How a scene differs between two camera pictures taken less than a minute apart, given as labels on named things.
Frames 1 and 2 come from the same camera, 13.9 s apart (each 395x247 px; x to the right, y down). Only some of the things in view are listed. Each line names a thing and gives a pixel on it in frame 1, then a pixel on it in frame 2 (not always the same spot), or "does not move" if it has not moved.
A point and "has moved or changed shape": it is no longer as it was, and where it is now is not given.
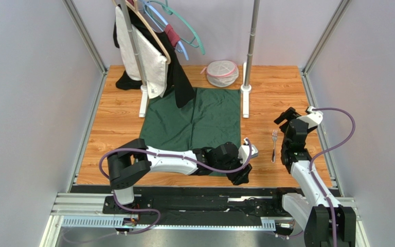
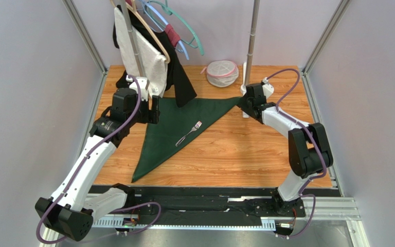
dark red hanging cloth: x=173 y=37 does not move
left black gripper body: x=236 y=177 → x=143 y=115
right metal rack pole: x=254 y=33 does not move
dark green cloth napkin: x=210 y=117 has moved or changed shape
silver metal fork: x=274 y=133 → x=197 y=125
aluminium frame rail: x=86 y=210 does not move
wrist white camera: x=313 y=118 → x=268 y=89
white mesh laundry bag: x=221 y=73 does not move
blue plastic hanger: x=179 y=47 does not move
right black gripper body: x=289 y=119 → x=247 y=104
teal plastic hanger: x=195 y=42 does not move
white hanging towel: x=154 y=63 does not move
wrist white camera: x=244 y=152 → x=144 y=84
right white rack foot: x=245 y=91 does not move
